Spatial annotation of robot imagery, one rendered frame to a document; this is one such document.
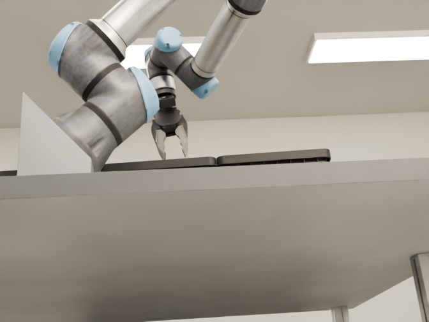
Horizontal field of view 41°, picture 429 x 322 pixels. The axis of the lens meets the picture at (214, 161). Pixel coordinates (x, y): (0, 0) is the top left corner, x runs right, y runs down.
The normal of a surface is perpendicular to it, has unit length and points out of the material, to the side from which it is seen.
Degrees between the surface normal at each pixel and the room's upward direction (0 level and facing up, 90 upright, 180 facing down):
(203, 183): 90
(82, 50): 104
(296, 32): 180
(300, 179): 90
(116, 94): 94
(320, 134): 90
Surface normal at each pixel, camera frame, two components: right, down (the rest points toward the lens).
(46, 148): 0.11, -0.39
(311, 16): 0.07, 0.92
